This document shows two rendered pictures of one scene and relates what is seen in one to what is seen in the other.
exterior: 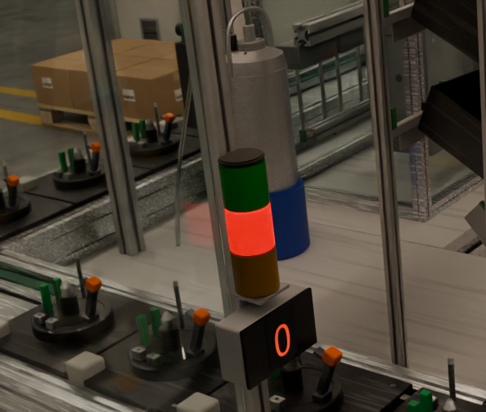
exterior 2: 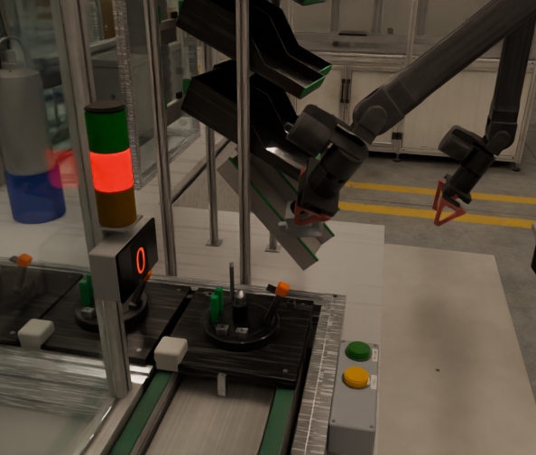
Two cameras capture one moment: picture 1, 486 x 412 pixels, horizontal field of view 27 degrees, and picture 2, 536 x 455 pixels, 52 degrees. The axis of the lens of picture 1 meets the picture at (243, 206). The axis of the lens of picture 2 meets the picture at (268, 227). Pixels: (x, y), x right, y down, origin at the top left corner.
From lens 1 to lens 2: 0.43 m
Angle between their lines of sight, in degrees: 30
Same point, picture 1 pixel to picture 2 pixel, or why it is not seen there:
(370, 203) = not seen: hidden behind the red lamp
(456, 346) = (190, 261)
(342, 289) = not seen: hidden behind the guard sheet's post
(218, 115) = (83, 68)
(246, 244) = (114, 181)
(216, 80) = (80, 34)
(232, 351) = (106, 273)
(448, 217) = (153, 186)
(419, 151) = (134, 143)
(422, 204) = (137, 179)
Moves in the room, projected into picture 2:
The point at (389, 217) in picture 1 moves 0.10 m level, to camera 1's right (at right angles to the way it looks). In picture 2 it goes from (165, 173) to (209, 164)
